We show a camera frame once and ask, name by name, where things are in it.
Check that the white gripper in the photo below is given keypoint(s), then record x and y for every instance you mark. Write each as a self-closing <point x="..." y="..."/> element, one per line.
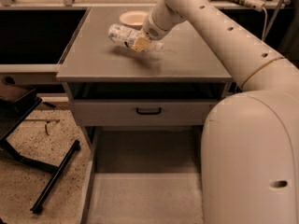
<point x="151" y="29"/>

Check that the blue plastic bottle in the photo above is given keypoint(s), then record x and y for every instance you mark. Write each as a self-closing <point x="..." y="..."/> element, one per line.
<point x="125" y="36"/>

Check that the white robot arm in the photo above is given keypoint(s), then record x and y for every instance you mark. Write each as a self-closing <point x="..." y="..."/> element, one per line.
<point x="250" y="140"/>

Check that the grey drawer cabinet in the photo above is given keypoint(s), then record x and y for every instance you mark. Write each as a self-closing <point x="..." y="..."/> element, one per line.
<point x="96" y="69"/>

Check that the closed grey top drawer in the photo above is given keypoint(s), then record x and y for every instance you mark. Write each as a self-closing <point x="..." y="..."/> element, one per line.
<point x="119" y="113"/>

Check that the open grey middle drawer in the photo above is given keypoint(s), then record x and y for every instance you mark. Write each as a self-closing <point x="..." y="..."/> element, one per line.
<point x="143" y="177"/>

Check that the white ceramic bowl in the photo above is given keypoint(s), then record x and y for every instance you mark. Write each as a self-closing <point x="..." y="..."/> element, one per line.
<point x="133" y="19"/>

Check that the black drawer handle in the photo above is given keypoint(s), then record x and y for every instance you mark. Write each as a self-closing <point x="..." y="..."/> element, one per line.
<point x="148" y="111"/>

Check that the grey metal bench rail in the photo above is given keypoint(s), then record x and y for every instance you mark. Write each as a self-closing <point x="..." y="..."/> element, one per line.
<point x="35" y="74"/>

